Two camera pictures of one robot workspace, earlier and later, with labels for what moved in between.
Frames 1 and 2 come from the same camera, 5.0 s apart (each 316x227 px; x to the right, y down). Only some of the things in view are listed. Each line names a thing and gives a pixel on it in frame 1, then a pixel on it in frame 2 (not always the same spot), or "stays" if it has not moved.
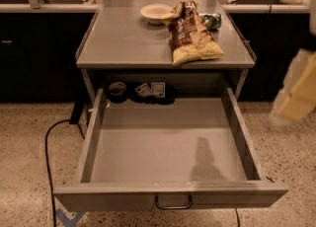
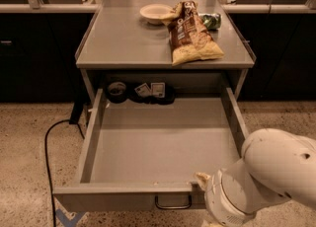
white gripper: [313, 19] to [214, 195]
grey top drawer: [166, 156] stays
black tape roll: [118, 92] stays
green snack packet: [212, 22] stays
